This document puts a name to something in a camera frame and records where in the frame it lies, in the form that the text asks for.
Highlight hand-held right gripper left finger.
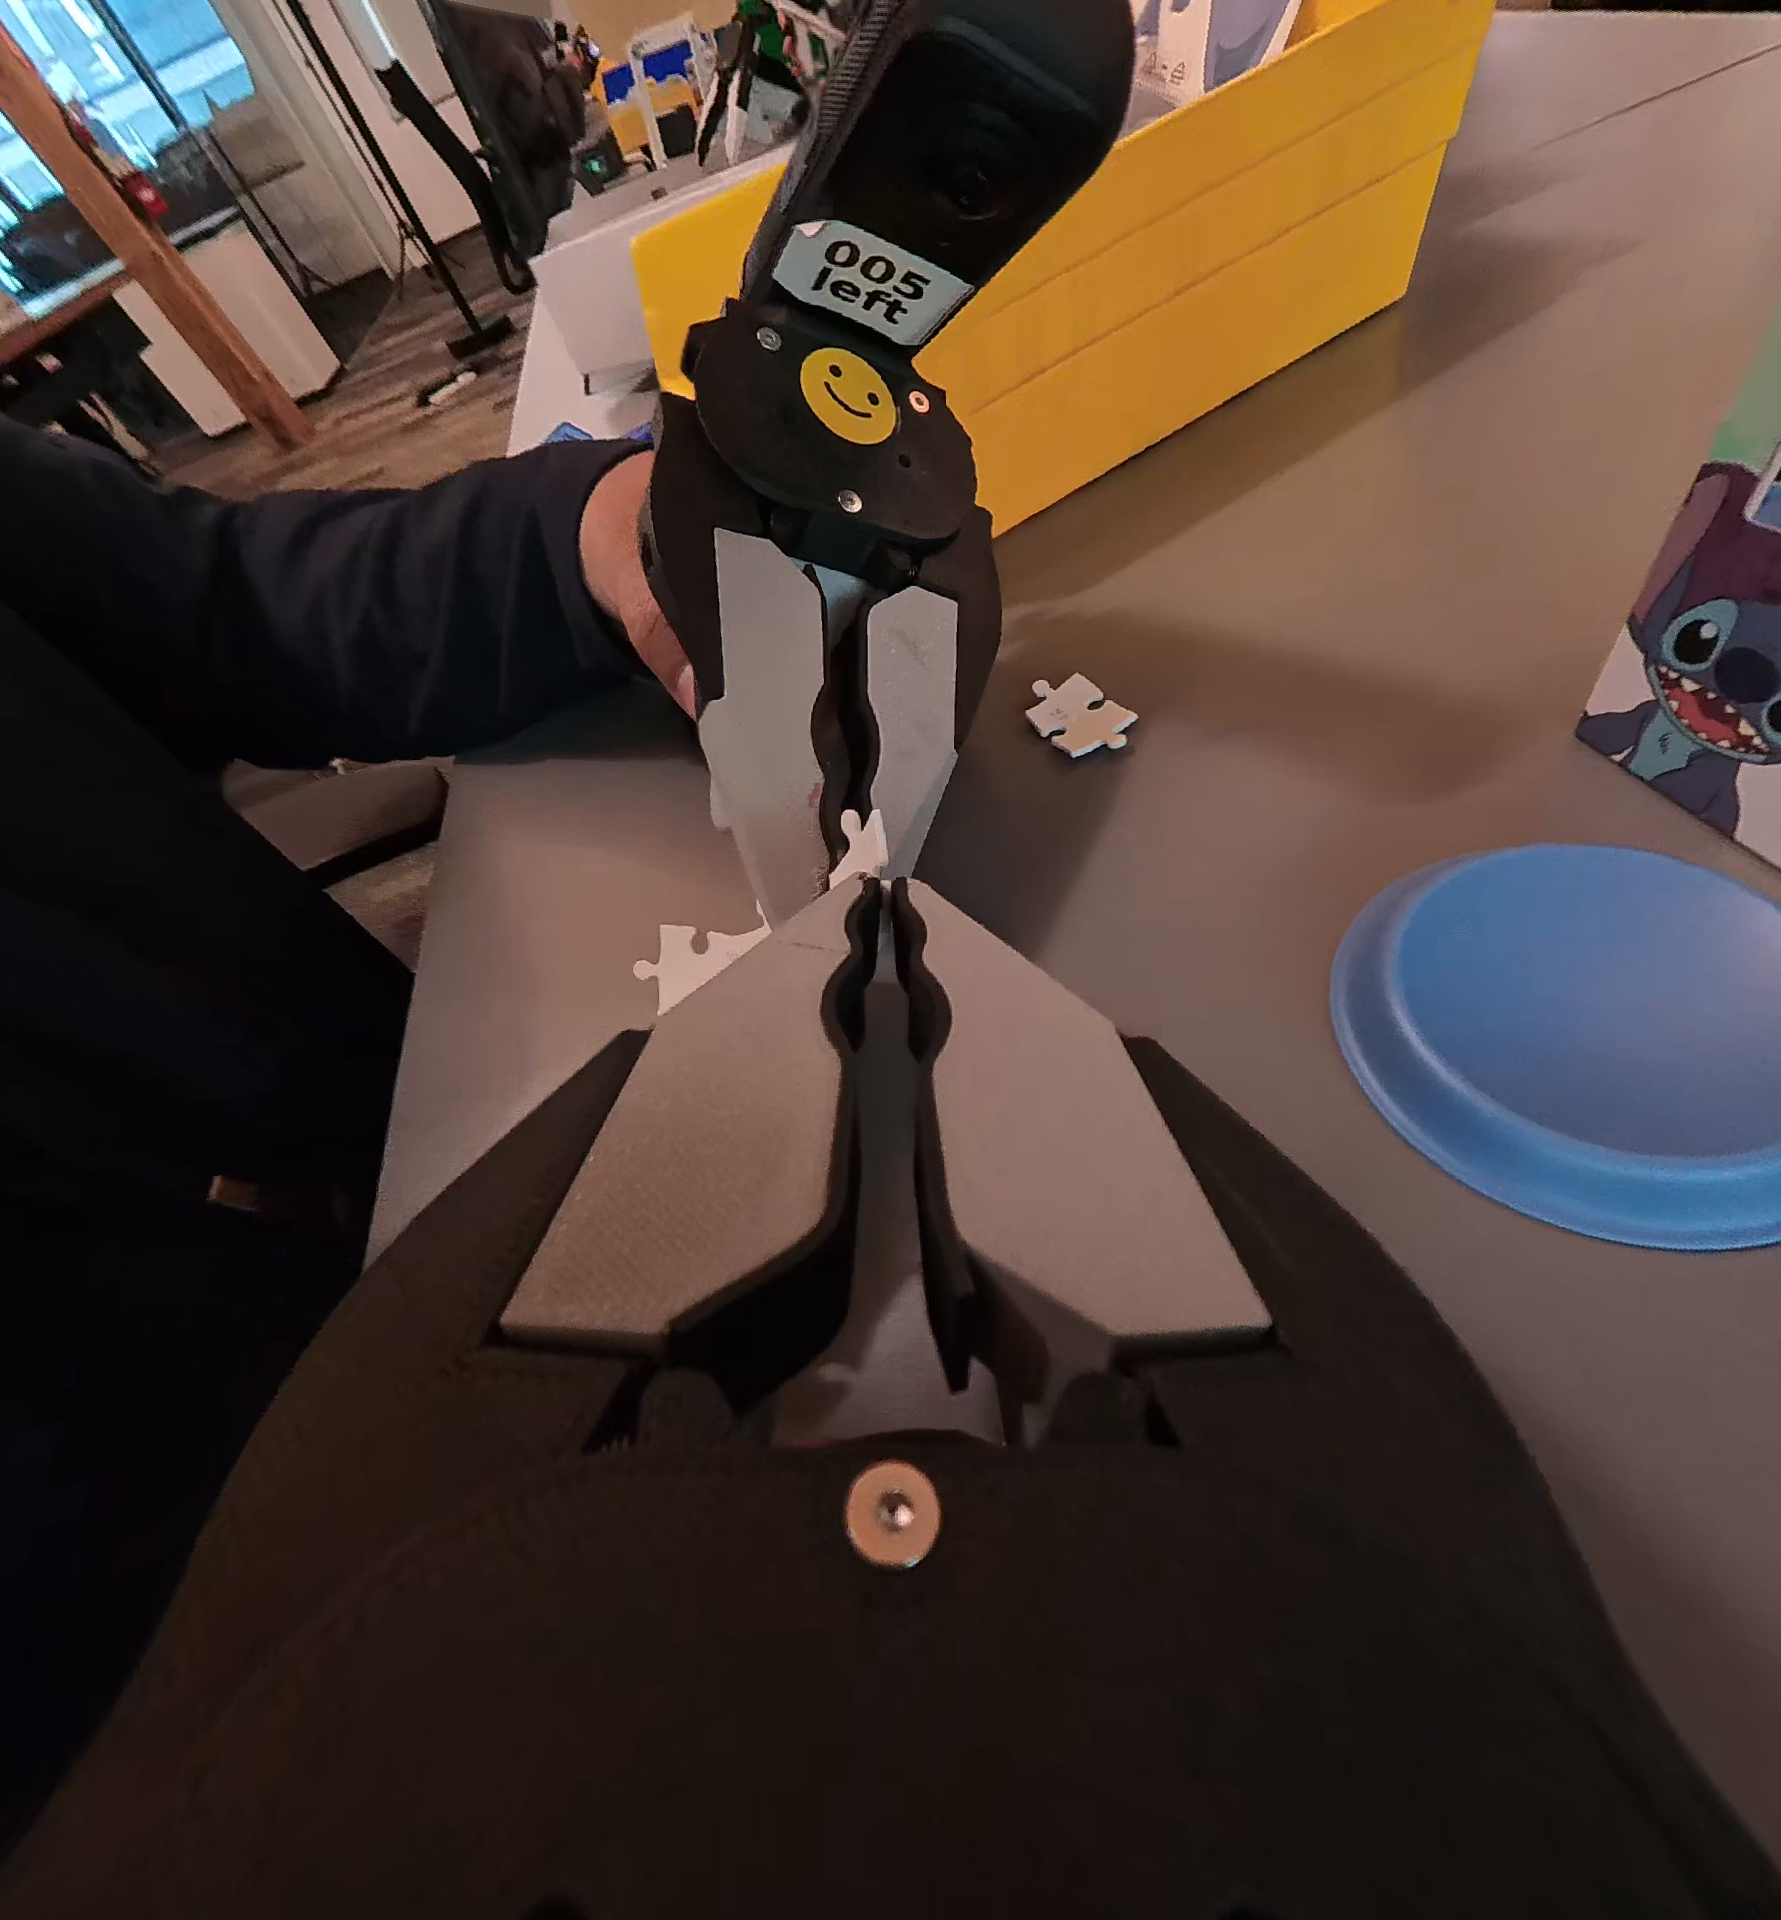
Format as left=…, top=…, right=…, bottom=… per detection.
left=497, top=879, right=891, bottom=1413

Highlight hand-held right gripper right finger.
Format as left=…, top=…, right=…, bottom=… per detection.
left=898, top=879, right=1280, bottom=1444

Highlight blue round ball stand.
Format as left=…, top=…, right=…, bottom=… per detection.
left=1329, top=841, right=1781, bottom=1252

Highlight wooden post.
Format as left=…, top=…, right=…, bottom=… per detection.
left=0, top=0, right=318, bottom=453

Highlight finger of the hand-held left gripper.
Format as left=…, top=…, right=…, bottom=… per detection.
left=695, top=527, right=837, bottom=922
left=846, top=590, right=966, bottom=879

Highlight single white puzzle piece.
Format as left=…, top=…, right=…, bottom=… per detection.
left=1021, top=672, right=1142, bottom=760

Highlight assembled curved puzzle section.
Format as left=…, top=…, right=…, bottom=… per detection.
left=630, top=917, right=775, bottom=1024

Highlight white cabinet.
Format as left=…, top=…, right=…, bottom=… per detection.
left=117, top=226, right=339, bottom=437

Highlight person's left forearm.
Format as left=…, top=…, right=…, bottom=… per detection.
left=0, top=380, right=651, bottom=765

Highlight cartoon printed puzzle box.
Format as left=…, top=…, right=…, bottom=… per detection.
left=1576, top=197, right=1781, bottom=917

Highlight person's left hand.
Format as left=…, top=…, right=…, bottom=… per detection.
left=580, top=445, right=702, bottom=720

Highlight black tripod stand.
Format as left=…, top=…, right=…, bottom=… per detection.
left=283, top=0, right=520, bottom=361

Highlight yellow plastic bin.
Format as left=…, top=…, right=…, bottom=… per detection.
left=630, top=0, right=1498, bottom=534

